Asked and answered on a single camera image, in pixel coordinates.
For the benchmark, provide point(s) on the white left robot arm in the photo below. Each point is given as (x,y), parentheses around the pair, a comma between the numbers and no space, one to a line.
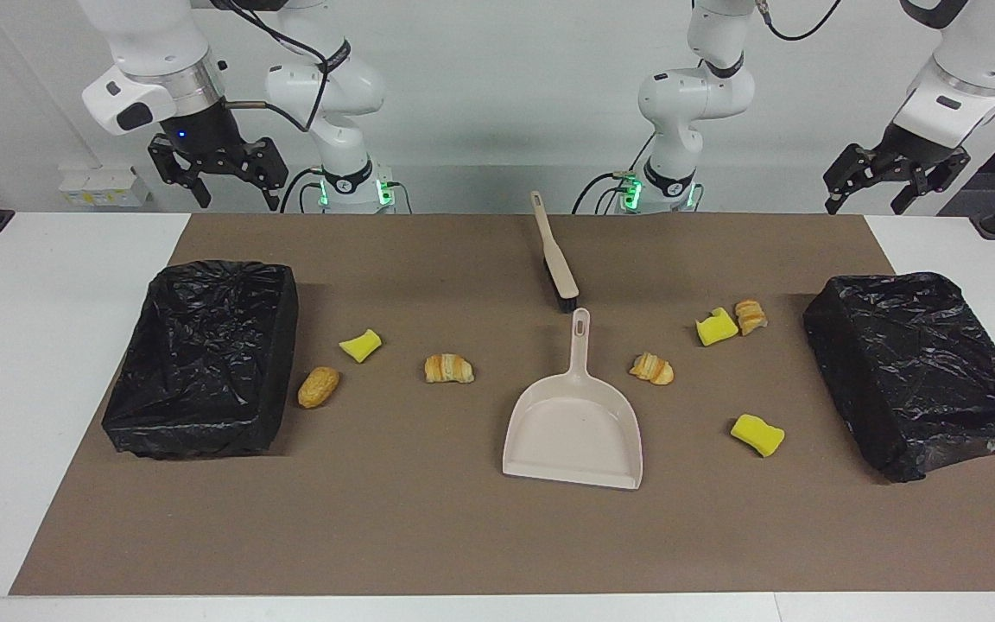
(696,95)

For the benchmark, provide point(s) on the black bag lined bin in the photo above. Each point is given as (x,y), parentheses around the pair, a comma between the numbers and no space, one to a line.
(921,371)
(204,363)

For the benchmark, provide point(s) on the golden oval bread roll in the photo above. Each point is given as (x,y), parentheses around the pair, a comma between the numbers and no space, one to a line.
(319,386)

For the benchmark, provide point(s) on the white wall socket box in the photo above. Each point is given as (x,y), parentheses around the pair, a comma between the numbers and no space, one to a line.
(104,186)

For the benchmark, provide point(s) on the brown table mat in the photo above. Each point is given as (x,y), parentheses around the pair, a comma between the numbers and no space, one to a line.
(463,536)

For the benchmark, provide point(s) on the yellow green-backed sponge piece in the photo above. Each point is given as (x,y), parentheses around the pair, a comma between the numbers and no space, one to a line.
(716,329)

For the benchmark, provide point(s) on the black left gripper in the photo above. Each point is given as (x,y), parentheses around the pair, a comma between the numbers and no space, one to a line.
(916,147)

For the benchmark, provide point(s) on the small yellow sponge wedge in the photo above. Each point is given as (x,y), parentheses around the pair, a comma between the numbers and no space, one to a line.
(360,345)

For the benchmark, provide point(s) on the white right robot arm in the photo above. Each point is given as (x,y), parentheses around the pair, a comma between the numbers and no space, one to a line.
(152,43)

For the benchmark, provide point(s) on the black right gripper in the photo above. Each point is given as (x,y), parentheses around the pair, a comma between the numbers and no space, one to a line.
(204,130)

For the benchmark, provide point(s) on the beige plastic dustpan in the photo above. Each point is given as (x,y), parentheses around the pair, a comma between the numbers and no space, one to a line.
(571,423)

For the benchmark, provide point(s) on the croissant piece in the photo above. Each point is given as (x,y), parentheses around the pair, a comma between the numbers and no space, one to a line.
(448,369)
(651,368)
(751,316)

